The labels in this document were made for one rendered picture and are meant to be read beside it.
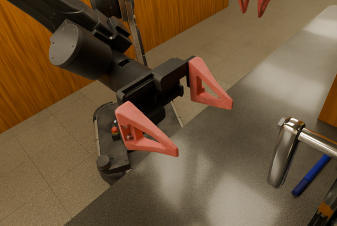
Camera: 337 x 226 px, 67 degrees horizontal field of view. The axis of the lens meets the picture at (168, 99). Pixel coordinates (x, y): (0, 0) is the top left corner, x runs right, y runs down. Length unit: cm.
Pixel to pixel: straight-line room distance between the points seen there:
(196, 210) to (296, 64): 51
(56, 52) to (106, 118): 135
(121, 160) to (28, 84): 113
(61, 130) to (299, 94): 175
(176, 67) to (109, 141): 125
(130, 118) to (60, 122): 191
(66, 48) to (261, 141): 41
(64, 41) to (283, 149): 27
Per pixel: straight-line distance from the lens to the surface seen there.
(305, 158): 56
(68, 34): 35
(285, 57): 83
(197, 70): 33
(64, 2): 41
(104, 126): 164
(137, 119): 28
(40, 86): 228
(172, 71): 32
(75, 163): 184
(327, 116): 63
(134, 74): 34
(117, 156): 141
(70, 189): 174
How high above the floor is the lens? 137
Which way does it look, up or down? 41 degrees down
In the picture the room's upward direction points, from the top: 7 degrees counter-clockwise
